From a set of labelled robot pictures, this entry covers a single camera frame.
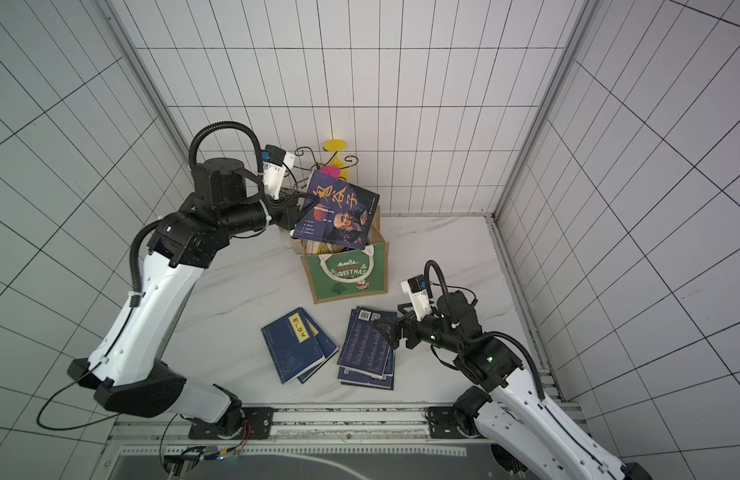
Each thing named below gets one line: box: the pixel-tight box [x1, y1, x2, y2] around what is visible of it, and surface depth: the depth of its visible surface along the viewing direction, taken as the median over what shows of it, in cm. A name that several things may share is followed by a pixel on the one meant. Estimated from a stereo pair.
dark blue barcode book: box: [337, 358, 395, 390], surface depth 79 cm
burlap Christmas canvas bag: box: [291, 206, 390, 304], surface depth 89 cm
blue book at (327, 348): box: [297, 307, 339, 384], surface depth 85 cm
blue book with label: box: [261, 307, 326, 384], surface depth 85 cm
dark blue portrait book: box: [294, 170, 381, 250], surface depth 66 cm
